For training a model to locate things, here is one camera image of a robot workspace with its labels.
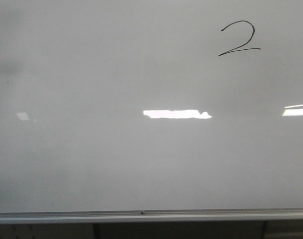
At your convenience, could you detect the white whiteboard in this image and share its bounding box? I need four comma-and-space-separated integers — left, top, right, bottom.
0, 0, 303, 213

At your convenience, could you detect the aluminium whiteboard tray rail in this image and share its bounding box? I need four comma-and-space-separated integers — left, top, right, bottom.
0, 208, 303, 225

